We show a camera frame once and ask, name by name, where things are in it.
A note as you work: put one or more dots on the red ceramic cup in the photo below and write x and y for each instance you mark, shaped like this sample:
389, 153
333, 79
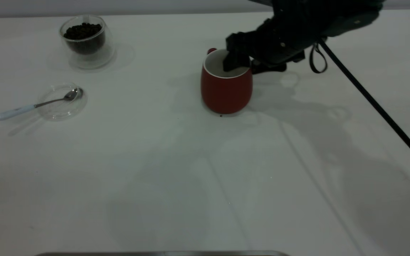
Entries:
226, 94

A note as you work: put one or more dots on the double-wall glass cup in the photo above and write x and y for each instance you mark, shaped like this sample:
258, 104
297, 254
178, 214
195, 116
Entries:
96, 58

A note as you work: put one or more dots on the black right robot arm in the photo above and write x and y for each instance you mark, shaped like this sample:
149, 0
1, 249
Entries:
319, 10

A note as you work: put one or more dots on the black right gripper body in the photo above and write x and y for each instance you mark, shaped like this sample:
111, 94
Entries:
279, 42

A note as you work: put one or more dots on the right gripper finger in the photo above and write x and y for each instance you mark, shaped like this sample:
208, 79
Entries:
236, 61
267, 68

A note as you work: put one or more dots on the heap of coffee beans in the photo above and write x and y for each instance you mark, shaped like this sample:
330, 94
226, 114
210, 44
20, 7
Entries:
83, 33

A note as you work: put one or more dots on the clear glass saucer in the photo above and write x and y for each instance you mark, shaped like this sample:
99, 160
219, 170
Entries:
57, 108

